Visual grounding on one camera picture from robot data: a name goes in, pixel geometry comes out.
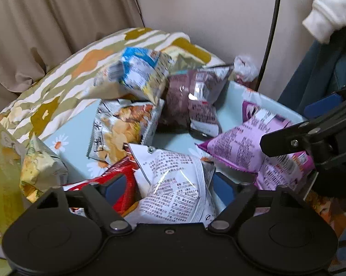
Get orange printed packet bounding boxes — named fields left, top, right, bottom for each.
left=303, top=190, right=346, bottom=253

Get crumpled white plastic bag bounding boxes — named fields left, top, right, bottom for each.
left=233, top=55, right=260, bottom=88

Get purple snack bag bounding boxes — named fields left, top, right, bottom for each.
left=196, top=99, right=317, bottom=192

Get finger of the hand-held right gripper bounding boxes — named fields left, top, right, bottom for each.
left=260, top=116, right=338, bottom=158
left=303, top=83, right=346, bottom=121

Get blue white snack bag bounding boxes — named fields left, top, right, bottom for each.
left=84, top=47, right=173, bottom=105

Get striped floral blanket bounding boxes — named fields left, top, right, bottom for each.
left=0, top=27, right=228, bottom=150

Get yellow green snack bag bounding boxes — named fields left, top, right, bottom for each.
left=19, top=132, right=68, bottom=203

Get brown snack bag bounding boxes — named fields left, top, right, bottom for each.
left=158, top=65, right=234, bottom=137

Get light blue daisy box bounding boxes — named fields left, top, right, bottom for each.
left=43, top=80, right=308, bottom=190

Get beige curtain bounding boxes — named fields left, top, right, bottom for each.
left=0, top=0, right=145, bottom=118

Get red snack bag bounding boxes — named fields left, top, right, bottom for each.
left=62, top=155, right=142, bottom=216

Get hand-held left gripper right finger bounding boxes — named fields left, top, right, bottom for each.
left=207, top=172, right=308, bottom=232

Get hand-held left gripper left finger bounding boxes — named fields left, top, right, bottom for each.
left=32, top=175, right=139, bottom=235

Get black cable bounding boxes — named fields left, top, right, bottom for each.
left=255, top=0, right=284, bottom=91

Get blue denim jeans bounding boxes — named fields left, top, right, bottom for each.
left=278, top=39, right=346, bottom=115

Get silver chip bag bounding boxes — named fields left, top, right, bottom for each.
left=87, top=98, right=165, bottom=161

